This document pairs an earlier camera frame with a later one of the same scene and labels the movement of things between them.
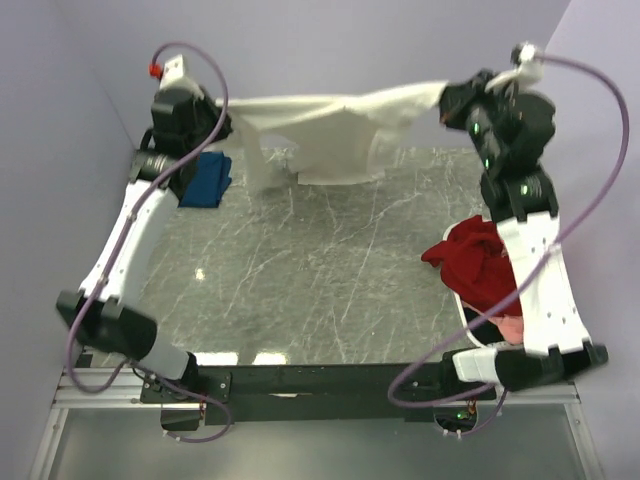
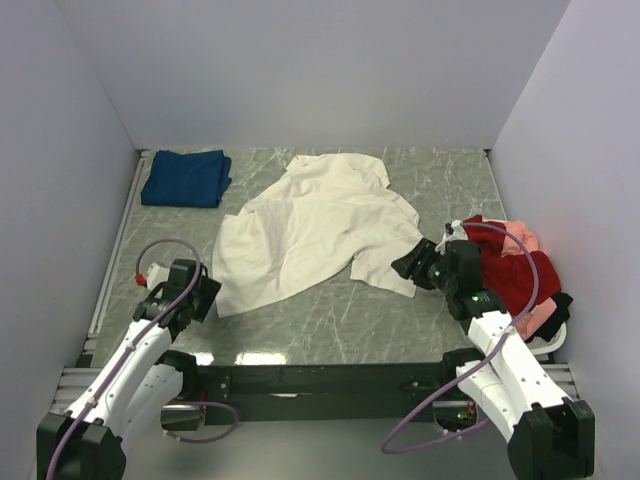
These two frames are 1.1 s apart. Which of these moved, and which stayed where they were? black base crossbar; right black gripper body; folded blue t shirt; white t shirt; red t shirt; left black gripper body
Moved: left black gripper body; white t shirt; right black gripper body
Stayed: black base crossbar; red t shirt; folded blue t shirt
